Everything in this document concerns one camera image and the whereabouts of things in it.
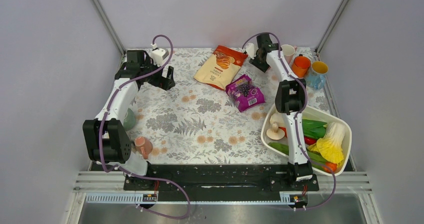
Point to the toy small tomato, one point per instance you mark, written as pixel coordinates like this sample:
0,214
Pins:
330,167

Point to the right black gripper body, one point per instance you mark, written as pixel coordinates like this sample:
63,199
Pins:
259,63

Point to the toy bok choy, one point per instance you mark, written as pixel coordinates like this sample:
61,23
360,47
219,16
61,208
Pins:
311,128

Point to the orange mug black handle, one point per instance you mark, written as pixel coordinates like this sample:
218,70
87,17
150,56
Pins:
300,65

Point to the orange cassava chips bag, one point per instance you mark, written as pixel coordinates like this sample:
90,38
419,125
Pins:
221,67

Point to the floral table cloth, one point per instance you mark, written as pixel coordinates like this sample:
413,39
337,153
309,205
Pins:
194,123

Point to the toy cucumber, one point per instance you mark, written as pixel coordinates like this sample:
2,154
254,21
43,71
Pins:
313,155

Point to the white oval vegetable basin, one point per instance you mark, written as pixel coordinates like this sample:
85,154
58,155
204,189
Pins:
313,114

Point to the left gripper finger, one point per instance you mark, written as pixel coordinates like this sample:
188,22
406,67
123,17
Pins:
157,80
169,81

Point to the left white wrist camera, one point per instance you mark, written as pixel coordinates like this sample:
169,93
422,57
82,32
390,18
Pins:
159,56

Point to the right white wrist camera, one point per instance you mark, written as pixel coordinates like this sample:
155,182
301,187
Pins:
250,50

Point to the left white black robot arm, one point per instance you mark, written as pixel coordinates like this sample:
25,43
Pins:
106,139

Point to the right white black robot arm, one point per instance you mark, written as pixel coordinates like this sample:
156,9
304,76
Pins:
290,102

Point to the purple snack bag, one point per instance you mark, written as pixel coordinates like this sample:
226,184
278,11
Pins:
244,94

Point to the toy mushroom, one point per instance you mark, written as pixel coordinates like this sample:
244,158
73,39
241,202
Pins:
272,132

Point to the toy carrot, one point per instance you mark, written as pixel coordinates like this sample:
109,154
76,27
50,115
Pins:
283,132

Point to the light pink mug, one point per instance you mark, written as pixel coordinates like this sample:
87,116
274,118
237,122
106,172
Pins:
288,52

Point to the green round mug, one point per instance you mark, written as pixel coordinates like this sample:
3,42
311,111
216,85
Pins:
129,120

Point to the small salmon pink mug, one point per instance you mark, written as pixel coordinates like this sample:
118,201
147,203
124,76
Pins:
144,146

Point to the toy yellow napa cabbage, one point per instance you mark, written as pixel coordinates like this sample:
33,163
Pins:
330,146

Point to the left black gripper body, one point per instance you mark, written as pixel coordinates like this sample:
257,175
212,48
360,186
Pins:
153,68

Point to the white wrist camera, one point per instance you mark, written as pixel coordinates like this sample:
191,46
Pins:
250,50
159,56

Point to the blue mug yellow inside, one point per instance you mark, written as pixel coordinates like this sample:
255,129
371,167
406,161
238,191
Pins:
316,75

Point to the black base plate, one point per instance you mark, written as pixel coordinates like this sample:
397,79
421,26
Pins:
219,183

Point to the toy red chili pepper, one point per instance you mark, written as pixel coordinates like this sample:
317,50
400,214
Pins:
309,141

